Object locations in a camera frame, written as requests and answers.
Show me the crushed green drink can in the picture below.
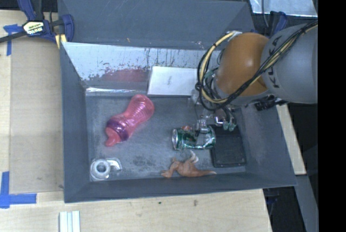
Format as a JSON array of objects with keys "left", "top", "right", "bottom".
[{"left": 171, "top": 125, "right": 217, "bottom": 151}]

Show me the orange toy dinosaur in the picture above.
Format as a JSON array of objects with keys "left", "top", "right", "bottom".
[{"left": 161, "top": 149, "right": 217, "bottom": 178}]

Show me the white flat box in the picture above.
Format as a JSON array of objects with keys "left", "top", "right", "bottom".
[{"left": 147, "top": 65, "right": 199, "bottom": 97}]

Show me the pink baby bottle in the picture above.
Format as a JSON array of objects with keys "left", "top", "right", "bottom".
[{"left": 104, "top": 94, "right": 156, "bottom": 148}]

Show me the grey metal bin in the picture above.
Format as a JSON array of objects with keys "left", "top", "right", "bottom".
[{"left": 56, "top": 0, "right": 298, "bottom": 203}]

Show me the pale wood board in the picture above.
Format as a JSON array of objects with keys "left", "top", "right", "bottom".
[{"left": 9, "top": 38, "right": 65, "bottom": 194}]

